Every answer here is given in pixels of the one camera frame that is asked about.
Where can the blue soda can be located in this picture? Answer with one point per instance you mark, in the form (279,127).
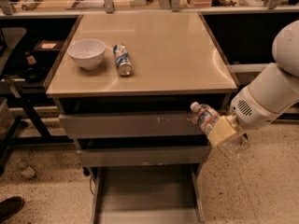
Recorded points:
(122,60)

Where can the clear plastic water bottle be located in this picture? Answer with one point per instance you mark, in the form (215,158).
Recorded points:
(222,132)

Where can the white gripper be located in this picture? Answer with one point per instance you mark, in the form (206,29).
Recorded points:
(252,112)

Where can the grey top drawer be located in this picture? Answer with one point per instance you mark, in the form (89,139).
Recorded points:
(137,124)

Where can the dark shoe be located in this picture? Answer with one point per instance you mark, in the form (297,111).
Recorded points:
(10,207)

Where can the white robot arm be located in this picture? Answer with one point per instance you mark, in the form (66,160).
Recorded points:
(269,95)

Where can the grey drawer cabinet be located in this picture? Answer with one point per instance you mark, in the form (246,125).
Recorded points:
(176,62)

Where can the grey open bottom drawer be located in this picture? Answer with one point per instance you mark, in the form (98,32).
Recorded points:
(164,194)

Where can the plastic bottle on floor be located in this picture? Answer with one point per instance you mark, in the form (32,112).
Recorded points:
(26,169)

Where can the grey middle drawer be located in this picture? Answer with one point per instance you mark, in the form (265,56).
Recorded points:
(143,156)

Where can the white ceramic bowl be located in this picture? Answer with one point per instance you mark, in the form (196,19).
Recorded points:
(87,53)

